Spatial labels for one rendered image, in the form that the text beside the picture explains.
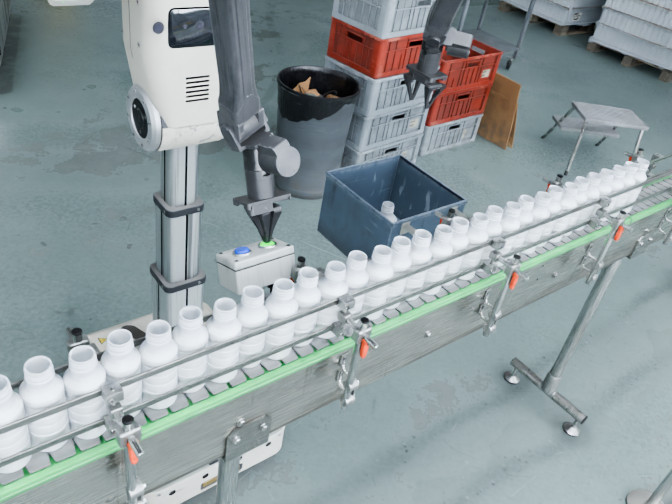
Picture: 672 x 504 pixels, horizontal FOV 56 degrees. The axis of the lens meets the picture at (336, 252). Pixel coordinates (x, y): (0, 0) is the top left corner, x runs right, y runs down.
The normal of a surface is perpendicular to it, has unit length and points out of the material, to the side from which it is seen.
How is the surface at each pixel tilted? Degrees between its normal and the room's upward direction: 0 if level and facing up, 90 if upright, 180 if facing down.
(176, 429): 90
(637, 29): 90
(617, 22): 89
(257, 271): 70
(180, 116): 90
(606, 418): 0
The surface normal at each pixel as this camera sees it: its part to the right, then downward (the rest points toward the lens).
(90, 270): 0.15, -0.80
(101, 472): 0.60, 0.54
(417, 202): -0.79, 0.25
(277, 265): 0.62, 0.24
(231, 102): -0.59, 0.55
